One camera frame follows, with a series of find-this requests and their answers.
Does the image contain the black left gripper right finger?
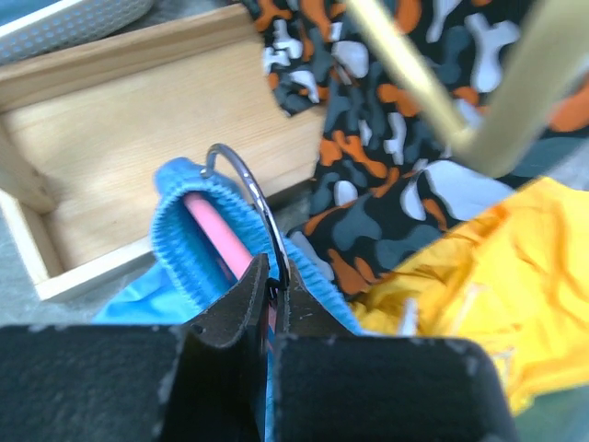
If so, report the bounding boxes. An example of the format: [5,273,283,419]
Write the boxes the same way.
[274,273,518,441]

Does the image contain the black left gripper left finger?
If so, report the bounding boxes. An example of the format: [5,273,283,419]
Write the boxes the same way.
[1,255,269,441]

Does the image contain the light blue shorts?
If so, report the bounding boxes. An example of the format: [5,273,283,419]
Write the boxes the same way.
[91,156,369,442]

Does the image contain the pink hanger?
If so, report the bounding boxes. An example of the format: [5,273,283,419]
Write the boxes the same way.
[183,144,291,329]

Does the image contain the yellow hanger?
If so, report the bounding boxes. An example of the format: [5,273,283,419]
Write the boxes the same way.
[346,1,588,177]

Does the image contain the yellow shorts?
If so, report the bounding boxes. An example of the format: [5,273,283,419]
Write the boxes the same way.
[351,178,588,413]

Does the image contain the patterned shorts on hanger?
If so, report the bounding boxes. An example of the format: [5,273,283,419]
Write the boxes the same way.
[246,1,588,297]

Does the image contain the wooden clothes rack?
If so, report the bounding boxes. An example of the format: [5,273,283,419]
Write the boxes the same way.
[1,5,323,300]

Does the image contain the white plastic basket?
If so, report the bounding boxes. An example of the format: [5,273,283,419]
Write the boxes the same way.
[1,0,154,65]

